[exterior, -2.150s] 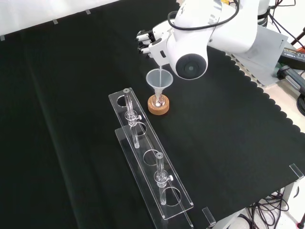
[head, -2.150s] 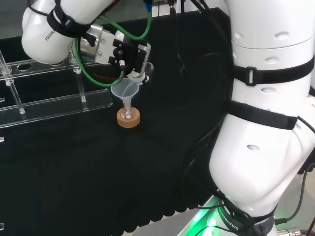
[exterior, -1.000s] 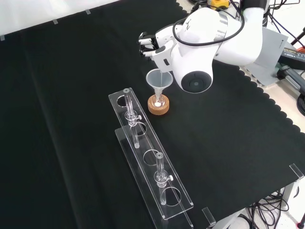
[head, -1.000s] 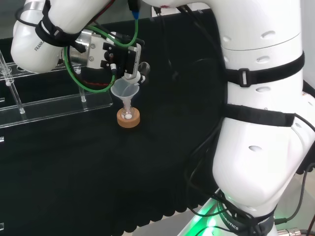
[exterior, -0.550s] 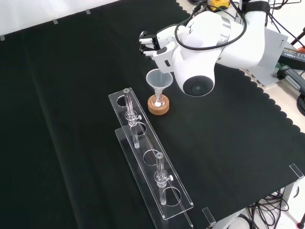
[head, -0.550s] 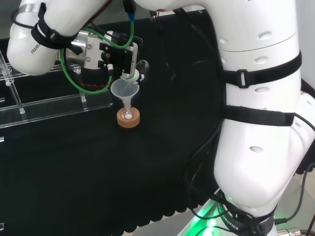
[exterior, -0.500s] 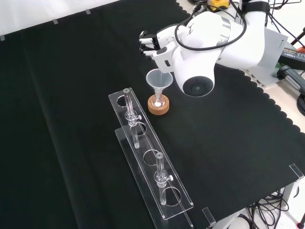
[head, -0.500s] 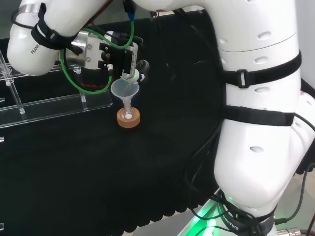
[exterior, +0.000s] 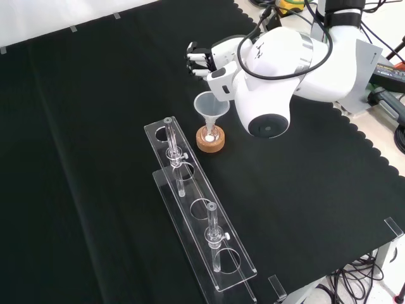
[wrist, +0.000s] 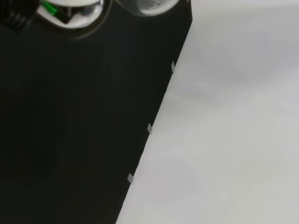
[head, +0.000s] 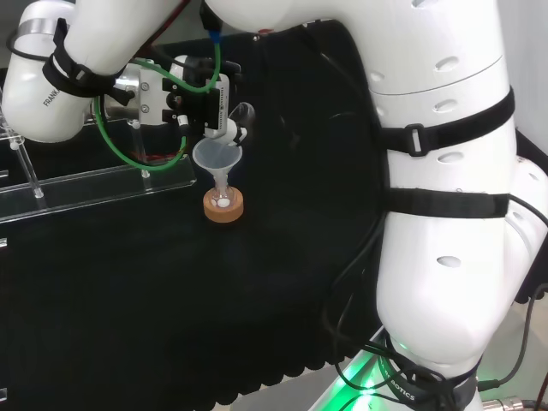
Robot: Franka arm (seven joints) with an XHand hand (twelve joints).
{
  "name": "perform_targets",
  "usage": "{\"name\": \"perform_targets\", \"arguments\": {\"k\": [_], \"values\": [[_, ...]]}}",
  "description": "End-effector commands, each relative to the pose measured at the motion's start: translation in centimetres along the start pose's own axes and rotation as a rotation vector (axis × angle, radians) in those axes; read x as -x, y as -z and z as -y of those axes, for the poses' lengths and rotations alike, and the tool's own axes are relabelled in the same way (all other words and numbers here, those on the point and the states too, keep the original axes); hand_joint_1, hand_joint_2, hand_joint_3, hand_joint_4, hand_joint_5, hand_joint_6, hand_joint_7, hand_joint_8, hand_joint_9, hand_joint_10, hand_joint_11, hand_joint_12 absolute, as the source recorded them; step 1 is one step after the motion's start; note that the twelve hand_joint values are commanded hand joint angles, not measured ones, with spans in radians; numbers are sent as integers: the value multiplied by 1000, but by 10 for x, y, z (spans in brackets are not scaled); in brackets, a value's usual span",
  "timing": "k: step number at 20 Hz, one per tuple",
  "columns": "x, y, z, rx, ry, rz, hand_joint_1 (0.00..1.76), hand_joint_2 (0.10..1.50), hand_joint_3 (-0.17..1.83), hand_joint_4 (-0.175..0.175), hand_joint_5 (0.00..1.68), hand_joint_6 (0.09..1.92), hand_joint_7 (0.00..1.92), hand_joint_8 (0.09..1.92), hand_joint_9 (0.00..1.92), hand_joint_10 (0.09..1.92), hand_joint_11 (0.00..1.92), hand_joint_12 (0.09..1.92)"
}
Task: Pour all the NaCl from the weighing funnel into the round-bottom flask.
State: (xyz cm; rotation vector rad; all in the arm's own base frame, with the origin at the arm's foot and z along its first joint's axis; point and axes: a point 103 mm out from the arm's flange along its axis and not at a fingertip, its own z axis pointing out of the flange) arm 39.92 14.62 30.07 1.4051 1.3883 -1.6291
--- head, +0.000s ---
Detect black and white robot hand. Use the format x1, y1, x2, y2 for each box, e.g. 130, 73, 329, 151
161, 54, 249, 147

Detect clear weighing funnel with NaCl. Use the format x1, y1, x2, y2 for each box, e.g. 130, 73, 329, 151
212, 101, 257, 150

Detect translucent plastic funnel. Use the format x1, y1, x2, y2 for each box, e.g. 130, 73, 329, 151
192, 137, 245, 190

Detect small round-bottom glass flask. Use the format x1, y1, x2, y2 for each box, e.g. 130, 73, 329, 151
211, 178, 237, 211

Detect clear acrylic funnel stand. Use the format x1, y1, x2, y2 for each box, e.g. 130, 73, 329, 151
0, 84, 199, 224

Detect black bench cloth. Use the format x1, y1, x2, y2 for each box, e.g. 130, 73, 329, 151
0, 19, 390, 396

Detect green cable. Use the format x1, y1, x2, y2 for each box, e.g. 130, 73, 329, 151
91, 33, 224, 173

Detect cork ring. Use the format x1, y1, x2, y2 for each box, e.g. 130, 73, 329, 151
203, 188, 246, 224

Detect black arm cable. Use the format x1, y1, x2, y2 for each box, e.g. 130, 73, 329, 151
319, 205, 389, 386

